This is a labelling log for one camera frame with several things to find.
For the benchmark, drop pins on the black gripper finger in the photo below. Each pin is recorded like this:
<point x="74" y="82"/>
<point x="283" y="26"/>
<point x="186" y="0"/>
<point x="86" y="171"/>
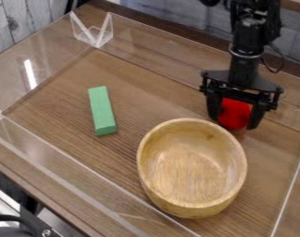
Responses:
<point x="259" y="111"/>
<point x="215" y="104"/>

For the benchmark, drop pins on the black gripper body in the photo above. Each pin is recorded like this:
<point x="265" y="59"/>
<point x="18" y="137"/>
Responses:
<point x="260" y="89"/>

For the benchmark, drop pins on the red felt fruit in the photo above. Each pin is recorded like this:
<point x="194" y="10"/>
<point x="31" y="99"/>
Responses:
<point x="235" y="114"/>

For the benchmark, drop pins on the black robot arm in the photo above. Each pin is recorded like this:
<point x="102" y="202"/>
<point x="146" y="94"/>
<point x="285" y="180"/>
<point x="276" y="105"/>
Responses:
<point x="256" y="27"/>

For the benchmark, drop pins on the wooden bowl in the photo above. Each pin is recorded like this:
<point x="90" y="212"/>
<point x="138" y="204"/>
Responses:
<point x="192" y="167"/>

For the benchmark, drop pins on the clear acrylic tray walls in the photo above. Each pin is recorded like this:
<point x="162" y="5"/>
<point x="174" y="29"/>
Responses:
<point x="82" y="174"/>

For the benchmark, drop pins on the green rectangular block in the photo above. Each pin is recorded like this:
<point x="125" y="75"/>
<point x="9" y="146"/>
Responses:
<point x="104" y="120"/>

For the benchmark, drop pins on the black metal bracket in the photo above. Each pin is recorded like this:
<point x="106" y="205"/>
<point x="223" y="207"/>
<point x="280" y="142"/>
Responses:
<point x="42" y="228"/>

